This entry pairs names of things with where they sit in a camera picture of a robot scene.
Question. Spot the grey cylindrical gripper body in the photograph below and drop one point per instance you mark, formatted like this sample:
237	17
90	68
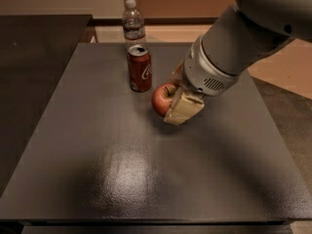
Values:
202	71

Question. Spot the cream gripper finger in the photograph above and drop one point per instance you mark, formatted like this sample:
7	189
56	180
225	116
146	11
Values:
184	106
177	75

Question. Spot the red apple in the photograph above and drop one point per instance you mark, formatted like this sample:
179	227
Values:
162	98

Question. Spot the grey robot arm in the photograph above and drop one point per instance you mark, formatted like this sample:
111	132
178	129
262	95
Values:
245	33

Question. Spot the red coke can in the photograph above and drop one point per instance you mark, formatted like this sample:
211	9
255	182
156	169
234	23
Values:
139	63

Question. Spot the clear plastic water bottle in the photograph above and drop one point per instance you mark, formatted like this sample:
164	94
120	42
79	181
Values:
133	24

